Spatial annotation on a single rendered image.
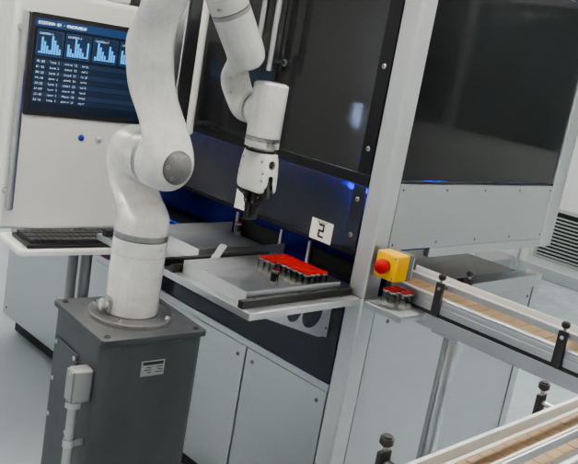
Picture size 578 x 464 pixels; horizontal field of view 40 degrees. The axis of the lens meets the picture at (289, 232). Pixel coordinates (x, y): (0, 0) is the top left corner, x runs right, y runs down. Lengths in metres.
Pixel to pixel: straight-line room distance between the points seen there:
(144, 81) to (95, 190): 1.11
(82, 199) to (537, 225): 1.55
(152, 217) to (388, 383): 1.01
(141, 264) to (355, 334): 0.72
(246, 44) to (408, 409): 1.30
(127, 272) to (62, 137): 0.98
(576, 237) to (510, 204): 4.28
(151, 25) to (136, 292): 0.57
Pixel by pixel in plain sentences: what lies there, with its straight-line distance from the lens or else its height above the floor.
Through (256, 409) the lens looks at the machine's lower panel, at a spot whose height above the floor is 0.40.
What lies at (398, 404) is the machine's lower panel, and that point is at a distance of 2.53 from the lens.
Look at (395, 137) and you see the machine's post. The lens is 2.11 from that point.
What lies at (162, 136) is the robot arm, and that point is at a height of 1.28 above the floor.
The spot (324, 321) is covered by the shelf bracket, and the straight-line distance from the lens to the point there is 2.29.
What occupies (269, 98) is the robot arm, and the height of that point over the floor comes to 1.38.
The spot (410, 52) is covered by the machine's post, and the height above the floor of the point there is 1.54.
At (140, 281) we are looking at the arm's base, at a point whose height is 0.96.
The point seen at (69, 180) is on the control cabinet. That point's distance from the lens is 2.72.
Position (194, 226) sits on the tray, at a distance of 2.58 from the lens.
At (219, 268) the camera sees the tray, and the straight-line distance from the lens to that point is 2.23.
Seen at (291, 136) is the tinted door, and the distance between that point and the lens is 2.38.
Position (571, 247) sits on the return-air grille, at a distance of 6.97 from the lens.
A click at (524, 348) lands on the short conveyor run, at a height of 0.90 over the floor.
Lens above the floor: 1.50
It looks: 13 degrees down
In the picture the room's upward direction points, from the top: 10 degrees clockwise
